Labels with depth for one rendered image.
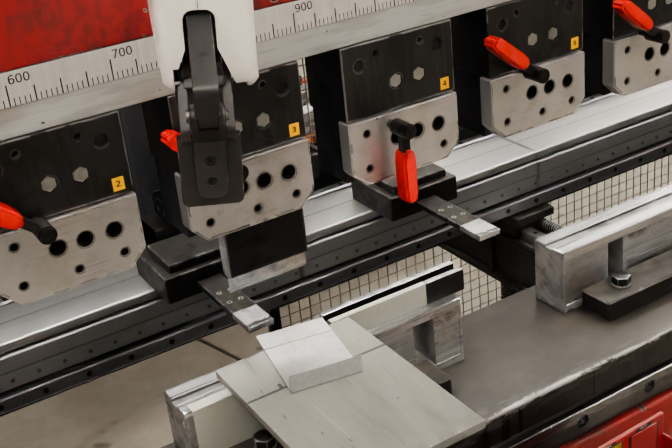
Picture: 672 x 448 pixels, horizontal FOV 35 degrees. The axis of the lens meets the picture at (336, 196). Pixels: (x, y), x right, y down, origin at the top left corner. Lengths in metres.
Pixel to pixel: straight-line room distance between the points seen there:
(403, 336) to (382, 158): 0.25
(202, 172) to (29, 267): 0.54
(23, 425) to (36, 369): 1.61
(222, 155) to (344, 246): 1.05
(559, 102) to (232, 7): 0.88
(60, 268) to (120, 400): 1.98
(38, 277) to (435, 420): 0.42
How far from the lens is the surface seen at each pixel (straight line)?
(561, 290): 1.50
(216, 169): 0.54
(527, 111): 1.32
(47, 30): 1.00
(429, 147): 1.24
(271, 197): 1.14
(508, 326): 1.49
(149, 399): 3.01
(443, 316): 1.37
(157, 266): 1.42
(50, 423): 3.02
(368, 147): 1.19
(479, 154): 1.75
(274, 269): 1.23
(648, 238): 1.59
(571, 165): 1.82
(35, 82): 1.01
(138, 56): 1.04
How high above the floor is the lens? 1.67
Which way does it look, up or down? 25 degrees down
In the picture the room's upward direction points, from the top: 6 degrees counter-clockwise
